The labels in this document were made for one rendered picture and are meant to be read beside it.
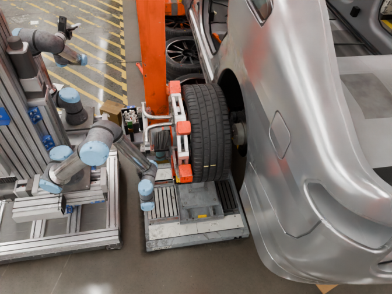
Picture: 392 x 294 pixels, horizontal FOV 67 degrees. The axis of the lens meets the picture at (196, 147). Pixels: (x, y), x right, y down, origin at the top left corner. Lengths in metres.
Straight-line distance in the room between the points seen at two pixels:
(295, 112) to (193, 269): 1.64
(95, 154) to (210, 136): 0.68
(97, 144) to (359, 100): 1.76
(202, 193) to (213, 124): 0.90
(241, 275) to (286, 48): 1.75
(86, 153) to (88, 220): 1.17
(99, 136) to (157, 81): 0.93
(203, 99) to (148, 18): 0.58
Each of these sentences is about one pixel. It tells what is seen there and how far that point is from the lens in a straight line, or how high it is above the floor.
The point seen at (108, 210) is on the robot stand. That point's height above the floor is 0.21.
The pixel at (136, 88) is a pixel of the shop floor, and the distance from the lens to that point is 3.75.
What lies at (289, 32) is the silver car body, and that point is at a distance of 1.34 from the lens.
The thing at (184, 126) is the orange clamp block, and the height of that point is 1.15.
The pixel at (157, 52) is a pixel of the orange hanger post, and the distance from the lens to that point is 2.06.
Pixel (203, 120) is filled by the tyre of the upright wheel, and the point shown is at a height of 1.14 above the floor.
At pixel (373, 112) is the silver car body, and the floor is 1.03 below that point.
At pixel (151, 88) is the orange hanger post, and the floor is 0.95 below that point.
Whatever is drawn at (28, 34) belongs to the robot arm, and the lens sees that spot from 1.94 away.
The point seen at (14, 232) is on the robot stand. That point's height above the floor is 0.21.
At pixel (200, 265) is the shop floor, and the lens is 2.48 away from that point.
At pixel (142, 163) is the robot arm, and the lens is 1.62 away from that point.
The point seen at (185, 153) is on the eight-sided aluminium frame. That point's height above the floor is 0.97.
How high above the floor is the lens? 2.34
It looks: 50 degrees down
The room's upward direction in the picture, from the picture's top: 5 degrees clockwise
